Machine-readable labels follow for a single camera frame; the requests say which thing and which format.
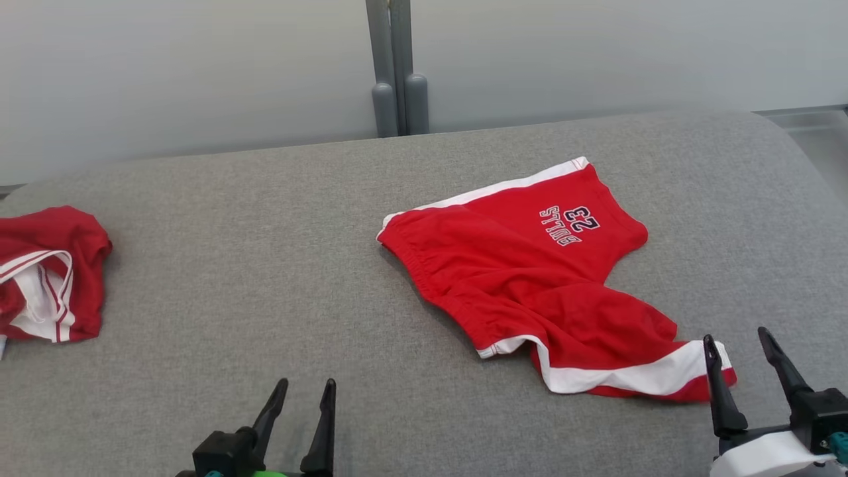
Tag grey metal stand leg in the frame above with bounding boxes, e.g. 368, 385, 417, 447
366, 0, 430, 138

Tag red jersey white stripes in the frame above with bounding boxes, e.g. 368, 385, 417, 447
0, 205, 113, 358

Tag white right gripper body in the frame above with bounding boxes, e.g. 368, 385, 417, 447
709, 424, 839, 477

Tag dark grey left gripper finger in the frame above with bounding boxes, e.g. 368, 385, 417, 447
300, 378, 337, 474
252, 378, 290, 458

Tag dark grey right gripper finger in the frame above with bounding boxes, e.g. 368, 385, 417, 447
757, 327, 814, 411
704, 335, 749, 438

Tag red shorts white trim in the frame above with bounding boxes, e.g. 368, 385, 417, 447
376, 156, 737, 403

